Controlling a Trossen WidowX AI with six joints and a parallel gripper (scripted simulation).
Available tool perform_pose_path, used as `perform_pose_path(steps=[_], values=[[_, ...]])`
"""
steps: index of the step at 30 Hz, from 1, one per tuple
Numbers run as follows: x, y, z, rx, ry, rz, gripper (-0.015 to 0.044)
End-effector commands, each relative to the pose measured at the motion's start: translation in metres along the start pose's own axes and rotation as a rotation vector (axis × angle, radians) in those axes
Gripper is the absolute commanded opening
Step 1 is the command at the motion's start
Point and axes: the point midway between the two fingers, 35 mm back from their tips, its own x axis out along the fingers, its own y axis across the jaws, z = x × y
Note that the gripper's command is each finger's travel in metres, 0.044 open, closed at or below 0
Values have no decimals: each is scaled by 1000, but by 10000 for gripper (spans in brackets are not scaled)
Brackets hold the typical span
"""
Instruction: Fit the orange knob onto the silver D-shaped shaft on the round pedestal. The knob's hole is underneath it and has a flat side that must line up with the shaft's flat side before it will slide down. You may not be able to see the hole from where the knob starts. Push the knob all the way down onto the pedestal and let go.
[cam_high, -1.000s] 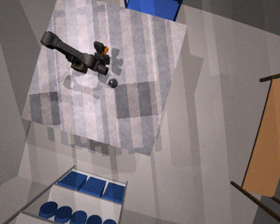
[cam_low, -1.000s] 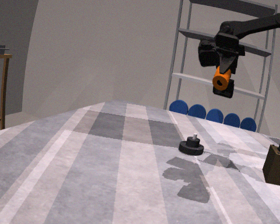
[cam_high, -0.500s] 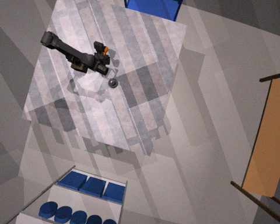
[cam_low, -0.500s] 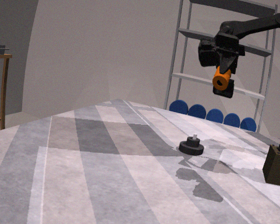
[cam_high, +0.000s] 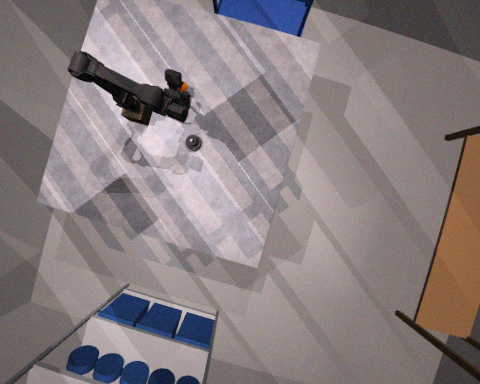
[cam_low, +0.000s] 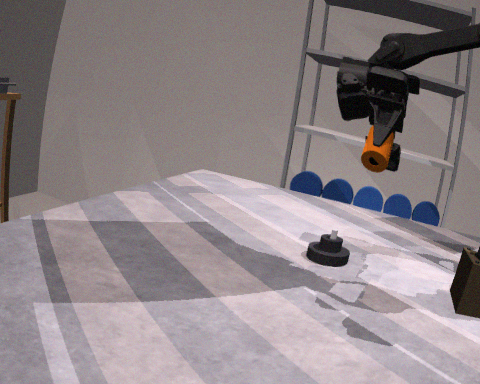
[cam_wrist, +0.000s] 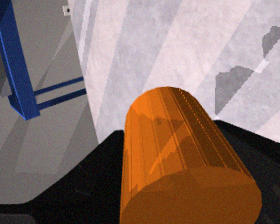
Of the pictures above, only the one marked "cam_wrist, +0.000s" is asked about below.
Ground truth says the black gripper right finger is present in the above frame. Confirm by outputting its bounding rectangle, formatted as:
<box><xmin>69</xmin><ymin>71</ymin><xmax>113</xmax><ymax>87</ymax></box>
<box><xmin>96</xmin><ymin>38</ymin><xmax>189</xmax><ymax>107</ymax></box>
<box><xmin>212</xmin><ymin>119</ymin><xmax>280</xmax><ymax>224</ymax></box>

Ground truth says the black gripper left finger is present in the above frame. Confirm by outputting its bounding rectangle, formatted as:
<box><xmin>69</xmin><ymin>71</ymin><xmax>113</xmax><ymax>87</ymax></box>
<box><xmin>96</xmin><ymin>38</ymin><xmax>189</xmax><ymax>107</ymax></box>
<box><xmin>0</xmin><ymin>129</ymin><xmax>124</xmax><ymax>224</ymax></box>

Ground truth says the orange knob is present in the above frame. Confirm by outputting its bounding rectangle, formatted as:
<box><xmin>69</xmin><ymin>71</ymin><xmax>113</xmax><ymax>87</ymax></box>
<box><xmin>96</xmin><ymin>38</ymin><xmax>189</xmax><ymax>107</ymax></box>
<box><xmin>120</xmin><ymin>87</ymin><xmax>262</xmax><ymax>224</ymax></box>

